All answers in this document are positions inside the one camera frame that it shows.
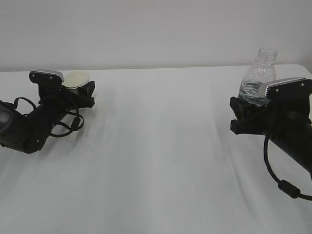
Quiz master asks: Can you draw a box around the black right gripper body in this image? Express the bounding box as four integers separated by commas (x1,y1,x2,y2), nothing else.
230,96,312,136

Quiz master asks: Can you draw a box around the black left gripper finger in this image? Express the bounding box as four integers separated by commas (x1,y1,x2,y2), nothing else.
78,81,96,98

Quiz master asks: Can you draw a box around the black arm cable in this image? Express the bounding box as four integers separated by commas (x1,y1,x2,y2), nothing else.
263,133,312,201
12,90,85,137

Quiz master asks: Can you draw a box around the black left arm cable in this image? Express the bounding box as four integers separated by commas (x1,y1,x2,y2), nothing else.
12,90,85,137

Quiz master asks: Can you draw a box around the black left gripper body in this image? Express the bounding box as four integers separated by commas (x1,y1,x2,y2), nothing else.
58,94,95,114

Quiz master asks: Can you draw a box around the clear water bottle green label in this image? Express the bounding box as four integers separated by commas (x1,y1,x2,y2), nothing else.
237,48,277,109

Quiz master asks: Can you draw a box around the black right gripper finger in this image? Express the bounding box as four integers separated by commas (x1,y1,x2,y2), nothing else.
230,97,256,120

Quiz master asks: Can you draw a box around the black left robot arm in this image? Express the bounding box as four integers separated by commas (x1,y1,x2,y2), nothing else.
0,81,96,154

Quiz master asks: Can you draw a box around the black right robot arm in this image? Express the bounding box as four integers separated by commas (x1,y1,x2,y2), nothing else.
230,97,312,173

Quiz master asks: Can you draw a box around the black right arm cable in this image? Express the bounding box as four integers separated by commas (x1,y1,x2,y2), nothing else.
263,133,312,201

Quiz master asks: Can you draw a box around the white paper cup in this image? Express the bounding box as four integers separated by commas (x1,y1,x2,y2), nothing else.
62,71,90,95

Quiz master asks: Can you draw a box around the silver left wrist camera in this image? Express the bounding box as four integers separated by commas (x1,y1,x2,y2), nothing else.
29,69,65,99

